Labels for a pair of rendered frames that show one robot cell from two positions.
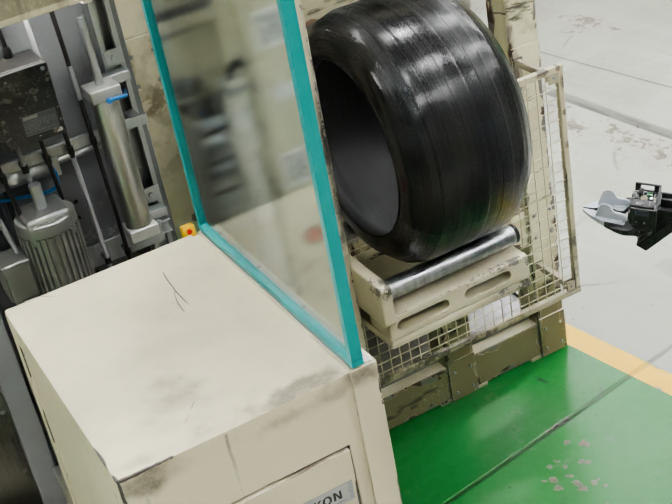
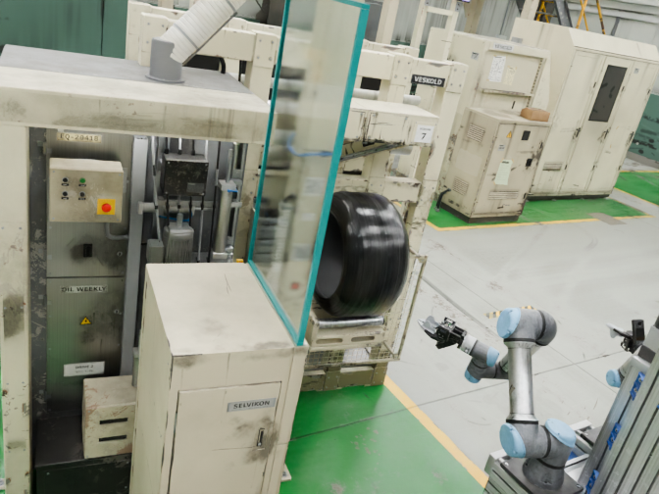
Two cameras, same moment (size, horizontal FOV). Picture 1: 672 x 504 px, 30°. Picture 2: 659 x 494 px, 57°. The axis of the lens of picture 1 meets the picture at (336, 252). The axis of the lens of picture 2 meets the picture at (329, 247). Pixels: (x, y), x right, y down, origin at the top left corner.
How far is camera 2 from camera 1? 11 cm
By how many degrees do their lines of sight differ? 8
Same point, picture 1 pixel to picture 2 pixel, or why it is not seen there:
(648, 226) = (443, 338)
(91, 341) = (181, 291)
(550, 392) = (368, 403)
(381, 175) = (332, 272)
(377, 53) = (353, 216)
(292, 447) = (256, 371)
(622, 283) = (417, 366)
